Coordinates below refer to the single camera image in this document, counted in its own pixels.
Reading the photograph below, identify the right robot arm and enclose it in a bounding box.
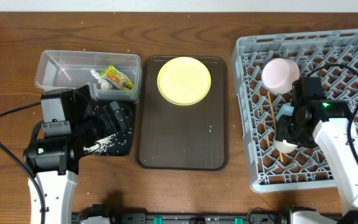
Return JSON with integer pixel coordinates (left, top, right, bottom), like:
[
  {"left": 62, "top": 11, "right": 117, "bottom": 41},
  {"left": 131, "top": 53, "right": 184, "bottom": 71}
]
[{"left": 273, "top": 77, "right": 358, "bottom": 223}]

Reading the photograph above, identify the grey dishwasher rack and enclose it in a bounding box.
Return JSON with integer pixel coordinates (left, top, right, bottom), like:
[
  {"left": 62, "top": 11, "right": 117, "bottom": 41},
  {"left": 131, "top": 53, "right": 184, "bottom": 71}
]
[{"left": 231, "top": 29, "right": 358, "bottom": 194}]

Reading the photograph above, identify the brown serving tray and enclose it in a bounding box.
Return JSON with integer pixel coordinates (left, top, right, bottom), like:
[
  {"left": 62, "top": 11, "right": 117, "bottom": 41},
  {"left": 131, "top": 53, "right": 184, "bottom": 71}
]
[{"left": 136, "top": 55, "right": 229, "bottom": 171}]

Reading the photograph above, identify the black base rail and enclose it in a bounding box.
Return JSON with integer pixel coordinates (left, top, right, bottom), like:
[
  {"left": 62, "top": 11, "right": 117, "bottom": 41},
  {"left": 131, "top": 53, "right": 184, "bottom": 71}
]
[{"left": 71, "top": 204, "right": 290, "bottom": 224}]

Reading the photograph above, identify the cream white cup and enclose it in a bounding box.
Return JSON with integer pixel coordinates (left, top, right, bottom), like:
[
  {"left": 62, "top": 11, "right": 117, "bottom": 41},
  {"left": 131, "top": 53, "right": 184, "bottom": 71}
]
[{"left": 273, "top": 136, "right": 298, "bottom": 154}]

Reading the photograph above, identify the clear plastic bin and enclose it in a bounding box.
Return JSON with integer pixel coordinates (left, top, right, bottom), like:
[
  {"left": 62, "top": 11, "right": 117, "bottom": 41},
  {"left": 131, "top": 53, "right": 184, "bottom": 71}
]
[{"left": 35, "top": 50, "right": 142, "bottom": 103}]

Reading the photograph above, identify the black waste tray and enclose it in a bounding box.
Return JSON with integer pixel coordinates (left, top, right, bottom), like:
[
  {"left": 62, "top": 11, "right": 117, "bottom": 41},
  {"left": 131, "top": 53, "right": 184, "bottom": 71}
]
[{"left": 84, "top": 100, "right": 135, "bottom": 156}]

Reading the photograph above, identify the yellow plate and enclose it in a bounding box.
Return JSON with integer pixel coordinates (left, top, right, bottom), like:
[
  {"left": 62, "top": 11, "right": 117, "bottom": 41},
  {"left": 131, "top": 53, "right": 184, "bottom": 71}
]
[{"left": 157, "top": 57, "right": 211, "bottom": 106}]

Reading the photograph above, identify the pile of rice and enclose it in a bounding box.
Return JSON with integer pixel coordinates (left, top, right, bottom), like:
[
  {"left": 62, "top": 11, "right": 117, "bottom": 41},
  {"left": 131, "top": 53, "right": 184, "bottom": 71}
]
[{"left": 84, "top": 127, "right": 133, "bottom": 156}]

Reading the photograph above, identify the green orange snack wrapper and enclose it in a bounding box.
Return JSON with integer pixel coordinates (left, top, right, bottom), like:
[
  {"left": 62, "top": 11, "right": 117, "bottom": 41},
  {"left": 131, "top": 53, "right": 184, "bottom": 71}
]
[{"left": 101, "top": 65, "right": 134, "bottom": 90}]

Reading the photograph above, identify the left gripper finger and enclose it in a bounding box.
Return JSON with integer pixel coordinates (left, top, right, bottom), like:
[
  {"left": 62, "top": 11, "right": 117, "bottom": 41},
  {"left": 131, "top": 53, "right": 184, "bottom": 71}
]
[
  {"left": 100, "top": 105, "right": 117, "bottom": 136},
  {"left": 109, "top": 101, "right": 129, "bottom": 130}
]

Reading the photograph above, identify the light blue bowl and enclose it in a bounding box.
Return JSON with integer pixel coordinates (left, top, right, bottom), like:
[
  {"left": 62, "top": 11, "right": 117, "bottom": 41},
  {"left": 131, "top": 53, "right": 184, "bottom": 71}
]
[{"left": 275, "top": 103, "right": 294, "bottom": 121}]

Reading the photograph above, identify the white tissue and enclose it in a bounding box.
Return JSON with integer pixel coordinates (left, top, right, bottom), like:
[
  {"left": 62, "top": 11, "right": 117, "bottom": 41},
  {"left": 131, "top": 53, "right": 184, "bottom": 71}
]
[{"left": 90, "top": 70, "right": 112, "bottom": 90}]

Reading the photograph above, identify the white bowl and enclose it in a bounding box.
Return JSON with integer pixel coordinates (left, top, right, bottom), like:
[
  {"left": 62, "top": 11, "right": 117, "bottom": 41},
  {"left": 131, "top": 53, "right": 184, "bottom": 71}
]
[{"left": 261, "top": 58, "right": 300, "bottom": 95}]

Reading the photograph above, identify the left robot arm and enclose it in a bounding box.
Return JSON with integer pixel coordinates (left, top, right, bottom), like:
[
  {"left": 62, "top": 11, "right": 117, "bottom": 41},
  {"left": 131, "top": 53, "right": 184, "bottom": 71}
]
[{"left": 23, "top": 86, "right": 134, "bottom": 223}]

